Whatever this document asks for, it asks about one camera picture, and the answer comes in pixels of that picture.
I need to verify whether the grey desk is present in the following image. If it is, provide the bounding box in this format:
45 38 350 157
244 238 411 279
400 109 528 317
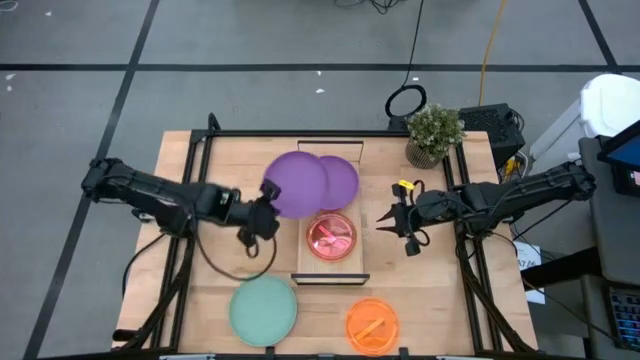
579 134 640 360

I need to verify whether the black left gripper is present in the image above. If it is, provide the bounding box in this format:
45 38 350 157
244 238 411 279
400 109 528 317
234 178 283 249

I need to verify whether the black tablet with blue screen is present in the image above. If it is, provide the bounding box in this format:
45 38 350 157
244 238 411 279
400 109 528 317
596 118 640 174

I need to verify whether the black keyboard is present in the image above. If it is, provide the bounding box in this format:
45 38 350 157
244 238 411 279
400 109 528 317
606 285 640 352

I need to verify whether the magenta plastic plate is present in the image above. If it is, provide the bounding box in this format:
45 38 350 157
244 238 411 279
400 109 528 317
319 155 361 212

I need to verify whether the black metal table frame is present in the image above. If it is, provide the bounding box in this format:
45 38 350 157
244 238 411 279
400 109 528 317
110 112 540 360

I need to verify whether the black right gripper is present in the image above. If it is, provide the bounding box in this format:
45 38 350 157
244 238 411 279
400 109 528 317
375 182 444 257

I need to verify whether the yellow hanging cable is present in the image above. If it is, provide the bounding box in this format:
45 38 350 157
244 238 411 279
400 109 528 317
477 0 509 107

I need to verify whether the small potted green plant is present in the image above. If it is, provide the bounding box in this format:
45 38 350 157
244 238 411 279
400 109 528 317
404 103 467 171

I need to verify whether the red translucent plastic plate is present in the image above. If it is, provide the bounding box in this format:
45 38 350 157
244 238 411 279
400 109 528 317
305 211 358 262

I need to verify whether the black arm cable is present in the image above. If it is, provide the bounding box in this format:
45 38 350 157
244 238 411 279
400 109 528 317
191 232 279 282

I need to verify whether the mint green plastic plate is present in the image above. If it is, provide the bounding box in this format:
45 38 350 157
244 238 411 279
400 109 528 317
228 274 299 348

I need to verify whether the orange translucent plastic plate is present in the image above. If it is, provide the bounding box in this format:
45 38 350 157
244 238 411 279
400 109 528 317
344 297 401 357

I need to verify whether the white lidded bin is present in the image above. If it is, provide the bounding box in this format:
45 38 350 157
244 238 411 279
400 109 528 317
528 73 640 162

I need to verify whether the black hanging cable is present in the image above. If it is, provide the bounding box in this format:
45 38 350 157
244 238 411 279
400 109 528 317
383 0 429 120

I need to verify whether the white paper sheet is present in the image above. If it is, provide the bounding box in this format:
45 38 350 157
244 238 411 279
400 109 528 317
513 240 547 306

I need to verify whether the purple plastic plate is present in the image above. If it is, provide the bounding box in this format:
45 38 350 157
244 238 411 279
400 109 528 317
263 151 330 220

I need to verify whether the black perforated computer case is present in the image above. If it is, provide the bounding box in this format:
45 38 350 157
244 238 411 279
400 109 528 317
457 102 527 170

